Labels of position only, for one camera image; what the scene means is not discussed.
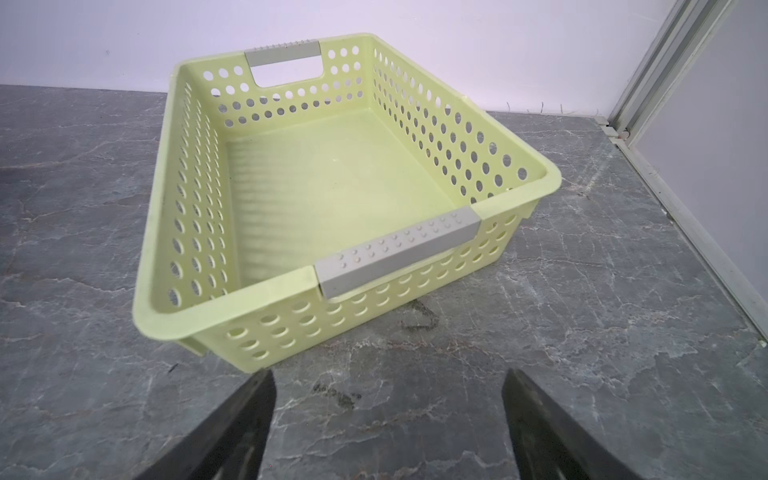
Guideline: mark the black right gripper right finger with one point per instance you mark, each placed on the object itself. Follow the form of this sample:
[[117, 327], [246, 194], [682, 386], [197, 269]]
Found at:
[[547, 442]]

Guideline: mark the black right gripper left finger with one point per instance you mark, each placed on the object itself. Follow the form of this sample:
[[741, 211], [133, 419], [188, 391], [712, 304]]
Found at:
[[230, 443]]

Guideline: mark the light green perforated plastic basket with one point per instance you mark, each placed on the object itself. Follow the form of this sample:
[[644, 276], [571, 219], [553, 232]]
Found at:
[[303, 189]]

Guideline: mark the aluminium enclosure frame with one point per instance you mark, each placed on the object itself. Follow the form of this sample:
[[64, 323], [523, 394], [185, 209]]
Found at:
[[693, 124]]

